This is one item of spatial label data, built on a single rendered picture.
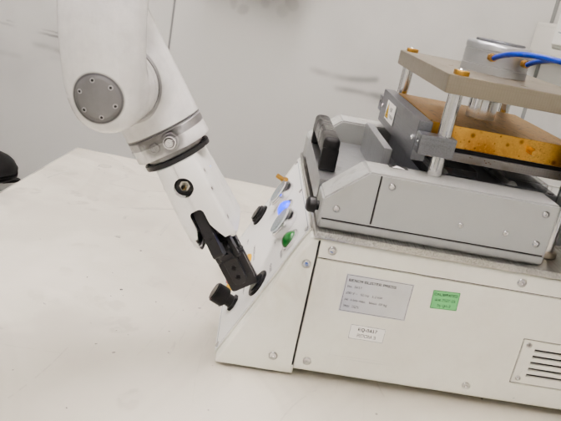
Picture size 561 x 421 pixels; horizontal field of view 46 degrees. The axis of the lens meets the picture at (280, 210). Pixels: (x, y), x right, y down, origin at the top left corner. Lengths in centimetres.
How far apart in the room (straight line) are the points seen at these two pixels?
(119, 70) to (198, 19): 169
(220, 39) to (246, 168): 44
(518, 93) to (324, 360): 36
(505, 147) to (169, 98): 37
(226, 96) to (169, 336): 156
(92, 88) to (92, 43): 4
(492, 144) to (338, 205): 19
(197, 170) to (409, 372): 33
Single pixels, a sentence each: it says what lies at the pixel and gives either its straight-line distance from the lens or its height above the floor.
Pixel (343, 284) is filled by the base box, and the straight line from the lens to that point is 73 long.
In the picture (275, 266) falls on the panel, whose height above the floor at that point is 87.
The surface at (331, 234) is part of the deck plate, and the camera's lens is 70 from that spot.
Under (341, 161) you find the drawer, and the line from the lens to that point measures 85.
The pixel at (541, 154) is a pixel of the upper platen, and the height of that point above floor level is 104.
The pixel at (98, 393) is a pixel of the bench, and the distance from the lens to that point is 71.
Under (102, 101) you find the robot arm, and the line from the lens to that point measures 62.
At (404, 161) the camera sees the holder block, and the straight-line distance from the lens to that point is 86.
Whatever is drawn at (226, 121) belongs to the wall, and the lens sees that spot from 231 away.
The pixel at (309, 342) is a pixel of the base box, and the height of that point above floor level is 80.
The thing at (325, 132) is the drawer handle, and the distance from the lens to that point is 80.
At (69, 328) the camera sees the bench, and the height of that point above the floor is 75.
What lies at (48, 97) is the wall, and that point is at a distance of 247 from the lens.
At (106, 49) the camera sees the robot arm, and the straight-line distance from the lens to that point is 61.
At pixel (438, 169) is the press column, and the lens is 74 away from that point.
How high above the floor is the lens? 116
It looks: 18 degrees down
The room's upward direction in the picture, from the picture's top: 11 degrees clockwise
